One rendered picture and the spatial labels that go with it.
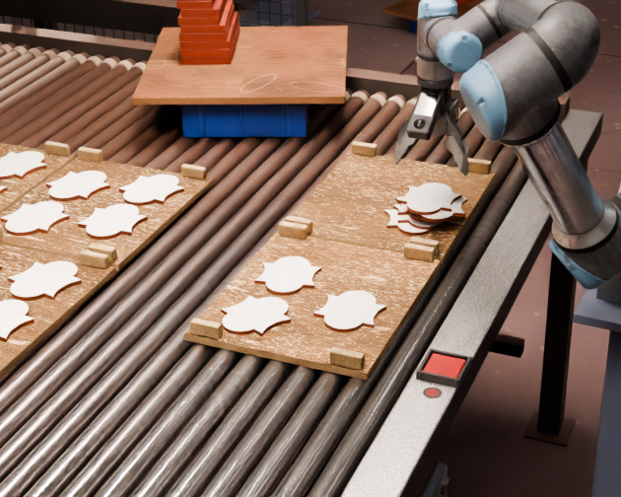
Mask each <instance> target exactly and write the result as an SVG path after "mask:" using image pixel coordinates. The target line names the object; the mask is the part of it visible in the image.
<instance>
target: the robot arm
mask: <svg viewBox="0 0 621 497"><path fill-rule="evenodd" d="M457 15H458V13H457V4H456V2H455V1H454V0H422V1H421V2H420V3H419V8H418V17H417V20H418V27H417V57H415V62H417V75H418V79H417V83H418V84H419V85H420V86H422V87H421V90H420V93H419V96H418V99H417V101H416V104H415V106H414V109H413V112H412V114H411V116H410V117H408V118H407V119H406V120H405V121H404V123H403V124H402V126H401V128H400V131H399V134H398V138H397V143H396V147H395V152H394V163H395V164H396V165H397V164H398V163H399V162H400V160H401V159H402V158H403V154H404V153H405V152H406V151H407V150H408V146H409V145H412V144H413V143H414V142H415V140H416V139H422V140H430V138H431V135H434V136H435V137H436V138H437V139H439V137H440V136H442V135H444V134H445V133H446V134H447V137H448V138H447V140H446V142H445V146H446V148H447V149H448V150H449V151H451V153H452V154H453V159H454V160H455V161H456V162H457V164H458V169H459V170H460V171H461V172H462V173H463V174H464V175H465V176H467V175H468V159H467V154H468V150H469V146H468V144H467V142H466V141H465V140H462V134H461V131H460V128H459V127H458V125H457V123H458V107H459V99H456V98H452V97H451V85H452V84H453V76H454V75H455V72H457V73H464V74H463V75H462V77H461V79H460V81H459V88H460V92H461V95H462V98H463V101H464V103H465V105H466V107H467V109H468V111H469V113H470V114H471V116H472V118H473V120H474V122H475V124H476V125H477V127H478V128H479V130H480V131H481V133H482V134H483V135H484V136H485V137H486V138H487V139H488V140H489V141H492V142H494V141H496V140H498V141H499V142H500V143H502V144H504V145H506V146H511V147H512V148H513V150H514V151H515V153H516V155H517V157H518V159H519V161H520V163H521V164H522V166H523V168H524V169H525V171H526V173H527V175H528V176H529V178H530V180H531V182H532V183H533V185H534V187H535V188H536V190H537V192H538V194H539V195H540V197H541V199H542V200H543V202H544V204H545V206H546V207H547V209H548V211H549V213H550V214H551V216H552V218H553V219H554V220H553V224H552V234H553V238H552V239H551V241H550V242H549V243H548V246H549V247H550V248H551V250H552V251H553V252H554V253H555V255H556V256H557V257H558V258H559V259H560V261H561V262H562V263H563V264H564V265H565V266H566V268H567V269H568V270H569V271H570V272H571V273H572V275H573V276H574V277H575V278H576V279H577V280H578V281H579V283H580V284H581V285H582V286H583V287H585V288H586V289H594V288H596V287H597V286H599V285H601V284H602V283H605V282H608V281H609V280H610V278H612V277H613V276H614V275H616V274H617V273H619V272H620V271H621V192H619V193H618V194H617V195H615V196H614V197H612V198H611V199H609V200H608V199H606V198H604V197H602V196H598V195H597V193H596V191H595V189H594V187H593V185H592V183H591V182H590V180H589V178H588V176H587V173H586V171H585V169H584V168H583V166H582V164H581V162H580V160H579V158H578V156H577V154H576V153H575V151H574V149H573V147H572V145H571V143H570V141H569V139H568V137H567V136H566V134H565V132H564V130H563V128H562V126H561V124H560V122H559V121H558V120H559V118H560V115H561V105H560V102H559V100H558V98H559V97H561V96H562V95H563V94H565V93H566V92H568V91H569V90H571V89H572V88H573V87H574V86H576V85H577V84H578V83H580V81H581V80H582V79H583V78H584V77H585V76H586V75H587V73H588V72H589V70H590V69H591V67H592V65H593V63H594V61H595V59H596V56H597V54H598V51H599V47H600V28H599V25H598V22H597V19H596V18H595V16H594V14H593V13H592V12H591V11H590V10H589V9H588V8H587V7H585V6H584V5H582V4H579V3H577V2H574V1H570V0H562V1H557V2H556V1H554V0H484V1H482V2H481V3H480V4H478V5H477V6H475V7H474V8H473V9H471V10H470V11H468V12H467V13H465V14H464V15H463V16H461V17H460V18H457ZM510 31H514V32H516V33H518V34H519V35H517V36H515V37H514V38H513V39H511V40H510V41H508V42H507V43H506V44H504V45H503V46H501V47H500V48H498V49H497V50H496V51H494V52H493V53H491V54H490V55H488V56H487V57H486V58H484V59H483V60H481V59H482V56H483V50H484V49H486V48H487V47H488V46H490V45H491V44H493V43H494V42H495V41H497V40H498V39H500V38H501V37H502V36H504V35H506V34H507V33H509V32H510ZM454 101H455V102H454ZM453 113H454V115H453ZM455 113H456V118H455Z"/></svg>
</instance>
